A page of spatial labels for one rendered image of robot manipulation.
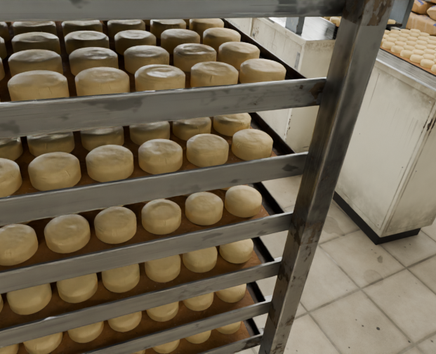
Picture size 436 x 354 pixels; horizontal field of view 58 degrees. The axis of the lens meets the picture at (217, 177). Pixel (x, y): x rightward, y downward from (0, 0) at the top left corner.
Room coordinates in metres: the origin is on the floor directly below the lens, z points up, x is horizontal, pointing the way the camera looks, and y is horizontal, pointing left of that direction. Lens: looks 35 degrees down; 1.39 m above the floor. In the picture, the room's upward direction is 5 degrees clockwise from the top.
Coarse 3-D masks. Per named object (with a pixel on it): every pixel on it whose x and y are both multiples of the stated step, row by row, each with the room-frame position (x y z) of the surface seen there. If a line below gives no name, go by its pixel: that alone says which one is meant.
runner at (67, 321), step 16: (240, 272) 0.36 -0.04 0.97; (256, 272) 0.38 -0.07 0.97; (272, 272) 0.39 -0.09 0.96; (176, 288) 0.33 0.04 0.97; (192, 288) 0.34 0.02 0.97; (208, 288) 0.35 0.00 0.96; (224, 288) 0.36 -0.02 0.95; (112, 304) 0.30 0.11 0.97; (128, 304) 0.30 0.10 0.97; (144, 304) 0.31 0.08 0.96; (160, 304) 0.32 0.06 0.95; (48, 320) 0.27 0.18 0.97; (64, 320) 0.27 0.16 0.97; (80, 320) 0.28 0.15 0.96; (96, 320) 0.29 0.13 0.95; (0, 336) 0.24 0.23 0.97; (16, 336) 0.25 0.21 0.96; (32, 336) 0.26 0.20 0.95
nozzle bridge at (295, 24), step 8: (400, 0) 2.43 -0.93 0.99; (408, 0) 2.38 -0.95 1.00; (424, 0) 2.27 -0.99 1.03; (392, 8) 2.46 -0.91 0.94; (400, 8) 2.41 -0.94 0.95; (408, 8) 2.37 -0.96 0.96; (392, 16) 2.45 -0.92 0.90; (400, 16) 2.39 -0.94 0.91; (408, 16) 2.38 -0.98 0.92; (288, 24) 2.18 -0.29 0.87; (296, 24) 2.11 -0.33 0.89; (296, 32) 2.10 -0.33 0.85
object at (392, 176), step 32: (384, 64) 1.75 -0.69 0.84; (384, 96) 1.70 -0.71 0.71; (416, 96) 1.55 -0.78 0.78; (384, 128) 1.64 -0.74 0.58; (416, 128) 1.49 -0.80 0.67; (352, 160) 1.75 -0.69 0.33; (384, 160) 1.58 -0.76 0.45; (416, 160) 1.45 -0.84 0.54; (352, 192) 1.69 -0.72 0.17; (384, 192) 1.52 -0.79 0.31; (416, 192) 1.49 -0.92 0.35; (384, 224) 1.46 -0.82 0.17; (416, 224) 1.53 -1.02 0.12
